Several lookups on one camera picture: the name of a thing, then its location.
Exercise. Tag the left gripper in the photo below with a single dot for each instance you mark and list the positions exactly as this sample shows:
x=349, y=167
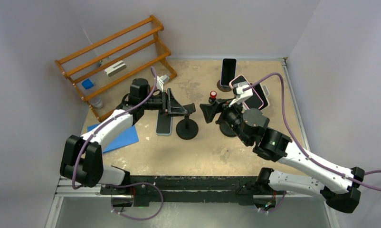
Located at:
x=170, y=106

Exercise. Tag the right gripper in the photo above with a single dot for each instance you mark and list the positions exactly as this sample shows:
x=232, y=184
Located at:
x=209, y=110

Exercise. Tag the light blue case phone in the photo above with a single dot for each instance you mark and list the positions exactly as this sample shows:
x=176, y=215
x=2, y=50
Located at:
x=163, y=125

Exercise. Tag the black phone stand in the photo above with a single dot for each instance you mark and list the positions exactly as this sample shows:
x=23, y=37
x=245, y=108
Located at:
x=187, y=128
x=227, y=130

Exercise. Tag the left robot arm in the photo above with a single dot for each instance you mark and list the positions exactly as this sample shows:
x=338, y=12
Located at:
x=82, y=160

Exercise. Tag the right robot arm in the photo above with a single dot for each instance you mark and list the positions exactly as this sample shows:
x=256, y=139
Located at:
x=334, y=184

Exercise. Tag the black phone on round stand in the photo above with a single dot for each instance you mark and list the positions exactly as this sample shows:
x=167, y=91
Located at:
x=228, y=71

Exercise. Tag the black phone on silver stand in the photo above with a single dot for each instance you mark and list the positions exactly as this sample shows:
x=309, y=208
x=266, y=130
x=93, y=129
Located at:
x=261, y=94

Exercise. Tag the silver phone stand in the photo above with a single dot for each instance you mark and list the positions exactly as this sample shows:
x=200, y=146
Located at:
x=265, y=90

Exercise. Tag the red black stamp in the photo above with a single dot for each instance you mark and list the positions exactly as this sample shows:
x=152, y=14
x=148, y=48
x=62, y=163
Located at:
x=212, y=97

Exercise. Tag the blue mat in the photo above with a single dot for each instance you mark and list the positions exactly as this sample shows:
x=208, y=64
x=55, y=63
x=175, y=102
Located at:
x=127, y=138

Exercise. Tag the orange wooden rack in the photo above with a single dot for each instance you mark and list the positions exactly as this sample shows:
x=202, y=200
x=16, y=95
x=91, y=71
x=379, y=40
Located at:
x=138, y=45

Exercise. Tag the white eraser block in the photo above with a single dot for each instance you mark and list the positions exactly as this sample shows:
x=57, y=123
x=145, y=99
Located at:
x=115, y=68

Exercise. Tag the clear plastic cup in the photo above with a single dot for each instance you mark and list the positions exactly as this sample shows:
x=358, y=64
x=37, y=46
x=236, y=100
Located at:
x=96, y=102

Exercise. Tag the blue cube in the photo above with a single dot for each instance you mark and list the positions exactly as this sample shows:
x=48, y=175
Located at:
x=87, y=84

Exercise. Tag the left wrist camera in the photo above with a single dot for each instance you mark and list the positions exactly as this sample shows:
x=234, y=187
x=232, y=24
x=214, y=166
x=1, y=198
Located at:
x=161, y=80

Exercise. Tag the black base frame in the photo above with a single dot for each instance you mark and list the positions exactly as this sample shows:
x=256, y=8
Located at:
x=193, y=189

